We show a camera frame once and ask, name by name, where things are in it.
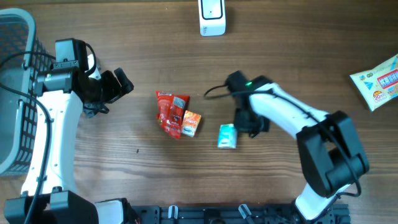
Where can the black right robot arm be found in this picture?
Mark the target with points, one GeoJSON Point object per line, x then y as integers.
{"type": "Point", "coordinates": [331, 154]}

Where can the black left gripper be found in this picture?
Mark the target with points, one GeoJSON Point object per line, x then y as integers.
{"type": "Point", "coordinates": [114, 89]}

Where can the grey plastic shopping basket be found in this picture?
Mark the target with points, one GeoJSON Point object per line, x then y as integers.
{"type": "Point", "coordinates": [23, 56]}

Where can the orange small carton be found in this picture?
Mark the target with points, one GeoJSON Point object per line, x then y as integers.
{"type": "Point", "coordinates": [190, 123]}

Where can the red snack bag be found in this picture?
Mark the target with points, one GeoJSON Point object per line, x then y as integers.
{"type": "Point", "coordinates": [171, 111]}

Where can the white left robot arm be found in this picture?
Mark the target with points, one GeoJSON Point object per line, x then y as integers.
{"type": "Point", "coordinates": [62, 93]}

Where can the yellow wet wipes pack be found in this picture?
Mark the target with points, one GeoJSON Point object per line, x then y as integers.
{"type": "Point", "coordinates": [378, 85]}

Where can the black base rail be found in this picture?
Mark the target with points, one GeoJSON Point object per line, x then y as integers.
{"type": "Point", "coordinates": [266, 214]}

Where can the teal small carton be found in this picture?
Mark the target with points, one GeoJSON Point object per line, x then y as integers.
{"type": "Point", "coordinates": [227, 138]}

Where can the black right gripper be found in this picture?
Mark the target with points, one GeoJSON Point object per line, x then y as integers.
{"type": "Point", "coordinates": [239, 125]}

